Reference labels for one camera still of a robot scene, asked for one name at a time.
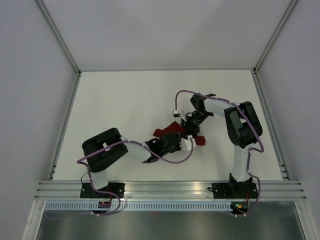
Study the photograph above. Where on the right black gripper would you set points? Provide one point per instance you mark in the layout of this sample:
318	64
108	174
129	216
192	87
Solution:
189	129

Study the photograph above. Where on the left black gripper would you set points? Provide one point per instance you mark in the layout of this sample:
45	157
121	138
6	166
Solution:
178	148

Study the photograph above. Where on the dark red cloth napkin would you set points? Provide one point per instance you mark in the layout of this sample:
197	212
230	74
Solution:
176	128

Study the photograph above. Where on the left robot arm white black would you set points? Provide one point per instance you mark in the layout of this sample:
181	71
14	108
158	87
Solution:
115	146

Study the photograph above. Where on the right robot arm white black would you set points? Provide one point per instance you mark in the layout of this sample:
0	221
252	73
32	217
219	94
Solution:
244	130

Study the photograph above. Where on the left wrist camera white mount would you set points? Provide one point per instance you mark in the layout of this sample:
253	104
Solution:
188	143

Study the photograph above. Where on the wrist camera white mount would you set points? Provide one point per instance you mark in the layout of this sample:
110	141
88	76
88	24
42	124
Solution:
188	143
179	113

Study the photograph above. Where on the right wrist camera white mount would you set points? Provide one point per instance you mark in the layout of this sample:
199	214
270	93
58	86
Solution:
179	113

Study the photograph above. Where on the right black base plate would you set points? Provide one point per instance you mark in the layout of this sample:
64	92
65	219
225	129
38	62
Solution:
229	191

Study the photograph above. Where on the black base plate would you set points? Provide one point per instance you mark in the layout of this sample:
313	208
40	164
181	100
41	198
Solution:
116	188
229	191

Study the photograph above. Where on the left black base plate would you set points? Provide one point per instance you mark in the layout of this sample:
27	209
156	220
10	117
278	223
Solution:
116	188

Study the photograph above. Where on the aluminium mounting rail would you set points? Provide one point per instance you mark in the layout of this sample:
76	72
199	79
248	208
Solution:
278	190

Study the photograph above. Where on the white slotted cable duct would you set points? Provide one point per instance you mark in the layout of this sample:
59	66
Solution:
217	206

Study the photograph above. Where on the left aluminium frame post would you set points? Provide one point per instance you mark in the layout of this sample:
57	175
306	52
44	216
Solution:
57	35

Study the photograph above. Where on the aluminium frame post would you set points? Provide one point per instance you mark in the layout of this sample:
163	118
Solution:
275	34
57	35

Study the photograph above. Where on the right aluminium frame post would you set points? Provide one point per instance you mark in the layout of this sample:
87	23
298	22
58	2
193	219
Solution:
275	34

